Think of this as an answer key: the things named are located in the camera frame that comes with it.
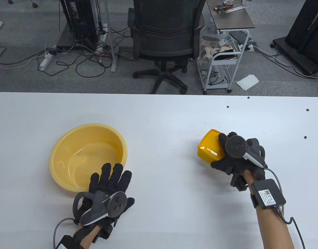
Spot person's left hand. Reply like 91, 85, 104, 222
72, 163, 135, 243

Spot person's right hand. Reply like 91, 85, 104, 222
210, 132, 268, 192

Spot yellow plastic basin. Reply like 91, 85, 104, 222
49, 123, 128, 192

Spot orange plastic container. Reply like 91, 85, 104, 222
197, 129, 227, 165

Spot person's left forearm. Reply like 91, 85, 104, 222
80, 226, 102, 249

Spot grey white handheld controller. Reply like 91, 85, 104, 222
225, 135, 268, 168
73, 191, 128, 226

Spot white folded paper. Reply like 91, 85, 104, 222
236, 74, 260, 91

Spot white rolling cart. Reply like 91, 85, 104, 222
197, 26, 250, 95

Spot black white power strip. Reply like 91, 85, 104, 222
243, 41, 259, 52

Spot grey laptop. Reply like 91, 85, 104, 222
229, 31, 253, 44

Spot brown side table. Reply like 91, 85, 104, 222
206, 0, 255, 31

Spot black mesh office chair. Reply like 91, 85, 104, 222
127, 0, 206, 94

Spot black computer tower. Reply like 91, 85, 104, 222
59, 0, 100, 52

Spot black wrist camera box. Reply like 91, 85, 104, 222
250, 179, 286, 210
56, 235, 79, 249

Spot thin black cart cable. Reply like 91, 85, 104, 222
201, 70, 229, 85

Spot tangled black floor cables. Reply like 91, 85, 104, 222
45, 44, 115, 78

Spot beige fabric straps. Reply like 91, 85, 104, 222
198, 39, 234, 68

